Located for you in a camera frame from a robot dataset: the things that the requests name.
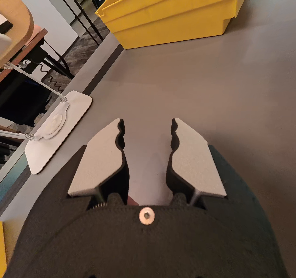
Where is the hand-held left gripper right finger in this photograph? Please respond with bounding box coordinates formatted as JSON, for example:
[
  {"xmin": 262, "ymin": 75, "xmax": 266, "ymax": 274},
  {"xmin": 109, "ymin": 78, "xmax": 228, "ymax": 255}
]
[{"xmin": 165, "ymin": 118, "xmax": 227, "ymax": 206}]

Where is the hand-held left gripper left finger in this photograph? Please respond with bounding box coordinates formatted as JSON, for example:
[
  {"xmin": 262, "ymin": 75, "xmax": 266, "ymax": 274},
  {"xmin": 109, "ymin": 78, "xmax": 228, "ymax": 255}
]
[{"xmin": 68, "ymin": 118, "xmax": 130, "ymax": 203}]

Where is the teal glass panel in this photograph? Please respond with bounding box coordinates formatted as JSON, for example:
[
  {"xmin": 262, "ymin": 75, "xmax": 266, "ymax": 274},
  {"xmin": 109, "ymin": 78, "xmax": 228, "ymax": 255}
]
[{"xmin": 0, "ymin": 153, "xmax": 29, "ymax": 203}]

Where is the black tape strip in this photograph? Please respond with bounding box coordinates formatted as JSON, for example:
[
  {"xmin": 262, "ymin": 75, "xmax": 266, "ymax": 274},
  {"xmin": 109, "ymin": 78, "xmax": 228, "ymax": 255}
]
[{"xmin": 82, "ymin": 43, "xmax": 125, "ymax": 96}]

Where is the wooden desk with black legs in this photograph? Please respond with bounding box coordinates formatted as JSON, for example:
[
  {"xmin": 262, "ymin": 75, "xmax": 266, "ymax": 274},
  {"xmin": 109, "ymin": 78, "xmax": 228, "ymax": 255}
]
[{"xmin": 0, "ymin": 28, "xmax": 75, "ymax": 82}]

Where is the wooden clipboard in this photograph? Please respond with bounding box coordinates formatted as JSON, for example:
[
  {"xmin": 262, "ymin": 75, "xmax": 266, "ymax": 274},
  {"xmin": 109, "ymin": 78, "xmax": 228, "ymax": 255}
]
[{"xmin": 0, "ymin": 0, "xmax": 34, "ymax": 68}]

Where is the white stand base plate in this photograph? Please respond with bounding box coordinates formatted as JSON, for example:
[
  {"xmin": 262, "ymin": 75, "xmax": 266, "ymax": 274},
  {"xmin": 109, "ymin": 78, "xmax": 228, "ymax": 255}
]
[{"xmin": 0, "ymin": 33, "xmax": 93, "ymax": 175}]

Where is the coiled black cable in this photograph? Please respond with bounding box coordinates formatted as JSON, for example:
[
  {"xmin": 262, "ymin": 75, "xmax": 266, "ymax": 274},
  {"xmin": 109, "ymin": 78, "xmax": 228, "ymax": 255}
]
[{"xmin": 40, "ymin": 63, "xmax": 65, "ymax": 91}]

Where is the black metal frame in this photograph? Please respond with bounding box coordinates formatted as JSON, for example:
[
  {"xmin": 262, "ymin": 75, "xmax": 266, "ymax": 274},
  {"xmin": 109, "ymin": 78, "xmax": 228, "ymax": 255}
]
[{"xmin": 47, "ymin": 0, "xmax": 104, "ymax": 46}]

